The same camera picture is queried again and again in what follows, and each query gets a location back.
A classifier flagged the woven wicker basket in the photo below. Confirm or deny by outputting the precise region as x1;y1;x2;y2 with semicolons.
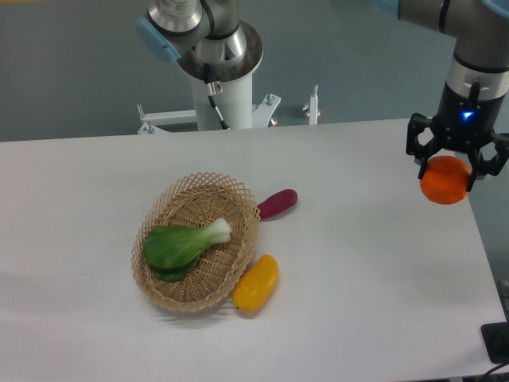
131;173;260;312

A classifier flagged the green bok choy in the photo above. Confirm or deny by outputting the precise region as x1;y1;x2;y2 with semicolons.
142;218;232;282

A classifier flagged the yellow mango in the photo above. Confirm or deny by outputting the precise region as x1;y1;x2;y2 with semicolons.
232;255;279;314

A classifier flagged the purple sweet potato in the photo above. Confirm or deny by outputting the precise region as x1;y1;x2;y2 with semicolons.
258;189;298;220

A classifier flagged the black cable on pedestal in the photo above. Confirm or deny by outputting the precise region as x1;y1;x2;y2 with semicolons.
203;62;231;131

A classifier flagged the orange fruit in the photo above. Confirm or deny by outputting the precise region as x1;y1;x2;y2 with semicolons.
420;156;471;205

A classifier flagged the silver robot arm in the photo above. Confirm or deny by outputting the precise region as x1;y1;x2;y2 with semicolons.
136;1;508;191

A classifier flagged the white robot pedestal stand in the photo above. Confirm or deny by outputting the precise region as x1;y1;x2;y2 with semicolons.
136;20;323;135

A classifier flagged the black device at table edge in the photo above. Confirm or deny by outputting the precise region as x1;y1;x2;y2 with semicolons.
480;322;508;364

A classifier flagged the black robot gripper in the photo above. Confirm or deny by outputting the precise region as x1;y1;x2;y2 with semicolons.
406;84;508;193

